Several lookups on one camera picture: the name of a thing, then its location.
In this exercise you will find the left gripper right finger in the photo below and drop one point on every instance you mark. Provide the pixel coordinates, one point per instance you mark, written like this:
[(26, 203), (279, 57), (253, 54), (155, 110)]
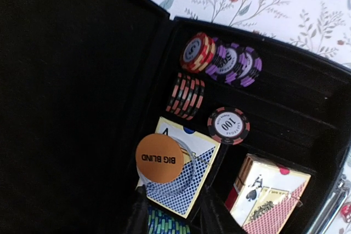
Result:
[(214, 216)]

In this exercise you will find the black orange chip stack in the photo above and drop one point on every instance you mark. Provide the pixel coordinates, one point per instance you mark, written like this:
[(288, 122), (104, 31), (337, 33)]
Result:
[(186, 96)]

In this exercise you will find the red die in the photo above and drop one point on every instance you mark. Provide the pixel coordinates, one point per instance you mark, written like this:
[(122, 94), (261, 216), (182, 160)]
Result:
[(345, 212)]

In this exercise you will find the orange big blind button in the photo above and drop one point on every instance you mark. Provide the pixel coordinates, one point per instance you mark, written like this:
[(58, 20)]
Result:
[(159, 158)]

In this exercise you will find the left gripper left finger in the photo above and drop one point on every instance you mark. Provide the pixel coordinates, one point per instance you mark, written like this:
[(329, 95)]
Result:
[(137, 221)]

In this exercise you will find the red yellow chip stack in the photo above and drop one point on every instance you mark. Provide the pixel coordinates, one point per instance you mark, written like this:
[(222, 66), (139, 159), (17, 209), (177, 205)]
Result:
[(198, 53)]

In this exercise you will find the red playing card deck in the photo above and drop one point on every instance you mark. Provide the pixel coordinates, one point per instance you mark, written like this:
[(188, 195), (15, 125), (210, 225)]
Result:
[(265, 194)]

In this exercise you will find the green chip stack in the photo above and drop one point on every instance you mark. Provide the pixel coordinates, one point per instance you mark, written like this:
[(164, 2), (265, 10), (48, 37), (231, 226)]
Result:
[(161, 223)]

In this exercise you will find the purple chip stack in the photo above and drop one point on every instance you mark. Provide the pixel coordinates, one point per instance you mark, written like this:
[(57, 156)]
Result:
[(234, 64)]

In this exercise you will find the loose 100 chip in case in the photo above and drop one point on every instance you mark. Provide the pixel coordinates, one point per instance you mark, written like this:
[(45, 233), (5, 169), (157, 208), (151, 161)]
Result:
[(228, 125)]

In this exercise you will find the black poker case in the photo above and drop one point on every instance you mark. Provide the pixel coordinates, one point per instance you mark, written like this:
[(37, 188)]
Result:
[(83, 81)]

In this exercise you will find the blue playing card deck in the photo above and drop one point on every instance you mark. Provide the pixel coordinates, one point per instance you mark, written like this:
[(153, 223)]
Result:
[(199, 153)]

